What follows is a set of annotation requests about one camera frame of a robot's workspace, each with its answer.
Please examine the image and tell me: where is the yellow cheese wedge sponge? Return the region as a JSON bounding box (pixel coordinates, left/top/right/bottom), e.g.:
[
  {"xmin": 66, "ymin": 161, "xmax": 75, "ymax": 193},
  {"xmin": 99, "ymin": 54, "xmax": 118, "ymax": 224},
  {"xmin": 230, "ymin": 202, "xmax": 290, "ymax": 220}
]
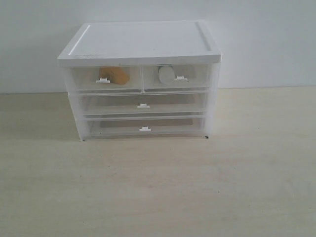
[{"xmin": 97, "ymin": 67, "xmax": 130, "ymax": 85}]

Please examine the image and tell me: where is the white plastic drawer cabinet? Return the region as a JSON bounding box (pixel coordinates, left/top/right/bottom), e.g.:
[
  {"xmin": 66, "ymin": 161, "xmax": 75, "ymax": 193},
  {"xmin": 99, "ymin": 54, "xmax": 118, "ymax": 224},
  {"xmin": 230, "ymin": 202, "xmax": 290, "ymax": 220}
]
[{"xmin": 58, "ymin": 20, "xmax": 222, "ymax": 141}]

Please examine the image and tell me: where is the white pill bottle blue label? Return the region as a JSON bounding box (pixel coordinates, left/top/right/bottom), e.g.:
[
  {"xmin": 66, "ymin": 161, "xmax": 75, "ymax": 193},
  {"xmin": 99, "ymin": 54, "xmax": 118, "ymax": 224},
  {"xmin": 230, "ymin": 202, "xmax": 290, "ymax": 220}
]
[{"xmin": 158, "ymin": 66, "xmax": 175, "ymax": 84}]

